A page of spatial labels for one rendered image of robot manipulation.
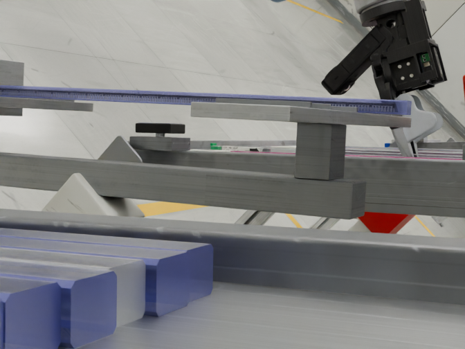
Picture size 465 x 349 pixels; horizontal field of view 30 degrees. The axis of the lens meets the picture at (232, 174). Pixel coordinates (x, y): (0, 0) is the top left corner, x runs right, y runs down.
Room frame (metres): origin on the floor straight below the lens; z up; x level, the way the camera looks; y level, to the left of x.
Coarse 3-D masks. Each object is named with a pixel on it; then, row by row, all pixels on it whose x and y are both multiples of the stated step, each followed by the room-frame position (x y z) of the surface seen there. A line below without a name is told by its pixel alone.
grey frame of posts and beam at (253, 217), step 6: (246, 216) 1.70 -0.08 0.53; (252, 216) 1.71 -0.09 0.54; (258, 216) 1.70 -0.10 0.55; (264, 216) 1.69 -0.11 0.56; (270, 216) 1.72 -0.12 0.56; (240, 222) 1.70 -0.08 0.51; (246, 222) 1.71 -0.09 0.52; (252, 222) 1.70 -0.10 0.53; (258, 222) 1.69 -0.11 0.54; (264, 222) 1.72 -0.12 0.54
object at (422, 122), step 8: (400, 96) 1.16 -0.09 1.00; (408, 96) 1.16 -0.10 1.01; (416, 112) 1.15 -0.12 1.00; (424, 112) 1.15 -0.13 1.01; (416, 120) 1.15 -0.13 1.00; (424, 120) 1.15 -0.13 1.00; (432, 120) 1.15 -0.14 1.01; (400, 128) 1.14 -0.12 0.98; (408, 128) 1.15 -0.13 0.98; (416, 128) 1.15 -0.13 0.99; (424, 128) 1.15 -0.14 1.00; (432, 128) 1.15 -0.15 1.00; (400, 136) 1.15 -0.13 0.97; (408, 136) 1.15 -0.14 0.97; (416, 136) 1.15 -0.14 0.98; (400, 144) 1.15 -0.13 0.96; (408, 144) 1.15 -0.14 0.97; (408, 152) 1.15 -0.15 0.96
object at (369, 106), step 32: (0, 96) 0.76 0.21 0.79; (32, 96) 0.75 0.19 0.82; (64, 96) 0.75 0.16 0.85; (96, 96) 0.74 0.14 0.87; (128, 96) 0.73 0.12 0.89; (160, 96) 0.73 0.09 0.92; (192, 96) 0.72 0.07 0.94; (224, 96) 0.71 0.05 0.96; (256, 96) 0.71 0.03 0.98; (288, 96) 0.70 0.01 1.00
